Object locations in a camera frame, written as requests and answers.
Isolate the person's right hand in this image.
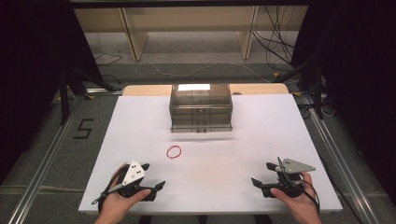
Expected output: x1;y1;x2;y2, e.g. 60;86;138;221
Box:
269;172;323;224

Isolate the thin black floor cable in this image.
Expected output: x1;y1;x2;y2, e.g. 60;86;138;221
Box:
93;52;124;66

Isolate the aluminium floor rail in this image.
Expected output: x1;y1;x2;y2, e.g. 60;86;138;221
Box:
299;92;380;224
7;87;124;224

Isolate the hand-held gripper cable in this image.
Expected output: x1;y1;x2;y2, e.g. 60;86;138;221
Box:
91;164;131;215
276;156;321;215

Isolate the clear plastic drawer organizer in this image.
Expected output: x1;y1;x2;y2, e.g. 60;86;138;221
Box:
168;82;234;134

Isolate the black looped floor cable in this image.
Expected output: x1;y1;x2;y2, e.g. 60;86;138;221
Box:
297;102;336;120

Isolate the black tape floor mark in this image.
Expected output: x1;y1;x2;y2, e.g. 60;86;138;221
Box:
72;118;95;140

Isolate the bundle of black cables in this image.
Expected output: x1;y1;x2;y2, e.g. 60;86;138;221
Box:
251;5;310;68

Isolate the person's left hand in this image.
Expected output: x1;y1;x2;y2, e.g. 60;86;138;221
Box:
94;162;152;224

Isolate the black tripod stand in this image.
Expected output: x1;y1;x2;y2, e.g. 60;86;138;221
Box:
58;65;124;126
274;57;332;119

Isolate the right hand-held gripper cable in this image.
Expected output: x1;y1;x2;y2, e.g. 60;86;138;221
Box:
276;156;321;215

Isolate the black curtain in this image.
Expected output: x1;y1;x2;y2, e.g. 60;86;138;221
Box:
0;0;105;185
290;0;396;198

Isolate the left hand-held gripper cable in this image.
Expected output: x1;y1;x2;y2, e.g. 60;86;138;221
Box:
91;164;131;215

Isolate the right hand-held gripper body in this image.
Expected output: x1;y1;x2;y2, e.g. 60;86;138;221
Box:
262;158;317;200

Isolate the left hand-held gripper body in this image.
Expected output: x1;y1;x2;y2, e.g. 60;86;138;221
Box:
117;160;158;203

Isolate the red rubber band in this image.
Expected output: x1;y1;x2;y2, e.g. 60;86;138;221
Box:
165;144;183;160

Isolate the light wooden shelf unit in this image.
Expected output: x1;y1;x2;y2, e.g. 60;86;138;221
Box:
73;5;310;62

